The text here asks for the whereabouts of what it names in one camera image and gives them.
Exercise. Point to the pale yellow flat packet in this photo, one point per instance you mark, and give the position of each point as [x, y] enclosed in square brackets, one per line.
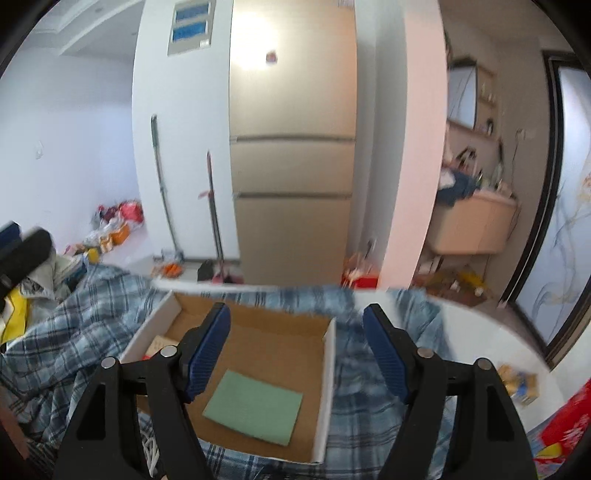
[159, 347]

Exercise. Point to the white crumpled bag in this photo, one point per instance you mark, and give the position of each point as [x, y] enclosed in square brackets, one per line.
[51, 277]

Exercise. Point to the wall mirror cabinet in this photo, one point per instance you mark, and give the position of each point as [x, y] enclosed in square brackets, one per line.
[464, 97]

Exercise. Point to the pile of plastic bags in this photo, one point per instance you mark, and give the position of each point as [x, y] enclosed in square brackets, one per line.
[117, 221]

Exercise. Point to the red fridge magnet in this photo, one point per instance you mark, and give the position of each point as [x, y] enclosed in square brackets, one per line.
[271, 57]

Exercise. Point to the dark blue clothes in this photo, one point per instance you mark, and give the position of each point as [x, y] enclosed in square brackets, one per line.
[457, 187]

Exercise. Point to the yellow bag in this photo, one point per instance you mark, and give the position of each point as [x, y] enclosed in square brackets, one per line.
[11, 314]

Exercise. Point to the wall electrical panel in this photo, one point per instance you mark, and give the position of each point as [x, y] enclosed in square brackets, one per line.
[191, 27]

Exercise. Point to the red box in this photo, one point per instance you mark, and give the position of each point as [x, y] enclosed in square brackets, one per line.
[362, 279]

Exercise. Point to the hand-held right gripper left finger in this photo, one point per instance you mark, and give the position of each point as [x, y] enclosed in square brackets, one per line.
[207, 355]

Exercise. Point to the red broom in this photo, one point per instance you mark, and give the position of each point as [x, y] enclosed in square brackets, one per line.
[213, 212]

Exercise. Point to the red printed packet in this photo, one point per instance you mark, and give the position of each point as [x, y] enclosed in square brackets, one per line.
[565, 429]

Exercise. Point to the small gold box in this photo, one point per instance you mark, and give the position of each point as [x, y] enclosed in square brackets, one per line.
[519, 385]

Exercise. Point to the dark door frame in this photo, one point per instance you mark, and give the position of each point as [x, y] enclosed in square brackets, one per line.
[540, 230]

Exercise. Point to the beige refrigerator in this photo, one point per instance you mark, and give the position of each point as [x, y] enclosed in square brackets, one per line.
[291, 92]

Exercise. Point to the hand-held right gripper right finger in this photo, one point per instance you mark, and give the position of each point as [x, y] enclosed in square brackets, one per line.
[383, 350]

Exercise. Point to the white cardboard box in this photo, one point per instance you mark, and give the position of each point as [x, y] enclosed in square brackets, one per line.
[268, 341]

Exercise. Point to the beige sink cabinet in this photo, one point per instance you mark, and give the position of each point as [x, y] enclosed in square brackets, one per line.
[471, 226]

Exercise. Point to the orange items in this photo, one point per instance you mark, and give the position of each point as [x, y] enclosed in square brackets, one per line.
[168, 269]

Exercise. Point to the blue plaid cloth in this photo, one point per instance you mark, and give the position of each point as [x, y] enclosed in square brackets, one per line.
[69, 332]

